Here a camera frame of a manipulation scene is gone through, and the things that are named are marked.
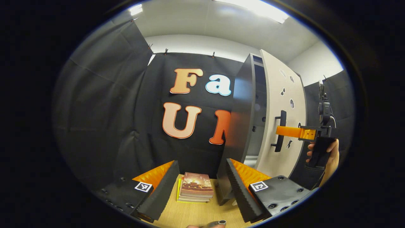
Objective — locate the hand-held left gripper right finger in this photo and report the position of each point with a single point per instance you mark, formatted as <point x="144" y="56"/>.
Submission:
<point x="240" y="196"/>

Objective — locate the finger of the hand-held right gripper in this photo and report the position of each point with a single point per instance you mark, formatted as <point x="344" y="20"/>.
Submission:
<point x="289" y="131"/>

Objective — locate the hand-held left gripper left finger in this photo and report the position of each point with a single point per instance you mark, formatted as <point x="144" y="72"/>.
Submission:
<point x="161" y="196"/>

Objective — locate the beige cabinet door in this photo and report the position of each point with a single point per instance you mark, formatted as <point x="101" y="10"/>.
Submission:
<point x="275" y="95"/>

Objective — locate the grey cabinet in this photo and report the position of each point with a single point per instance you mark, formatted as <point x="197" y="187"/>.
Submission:
<point x="242" y="110"/>

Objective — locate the red-brown book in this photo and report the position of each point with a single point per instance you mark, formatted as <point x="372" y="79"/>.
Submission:
<point x="196" y="185"/>

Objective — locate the black backdrop cloth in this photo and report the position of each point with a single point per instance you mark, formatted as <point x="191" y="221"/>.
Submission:
<point x="110" y="110"/>

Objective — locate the large ceiling light panel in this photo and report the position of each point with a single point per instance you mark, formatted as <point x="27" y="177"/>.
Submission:
<point x="259" y="8"/>

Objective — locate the row of black cloth clips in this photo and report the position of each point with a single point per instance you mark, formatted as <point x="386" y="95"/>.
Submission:
<point x="165" y="50"/>

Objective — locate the small ceiling light panel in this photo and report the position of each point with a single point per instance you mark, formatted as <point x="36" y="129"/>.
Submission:
<point x="136" y="9"/>

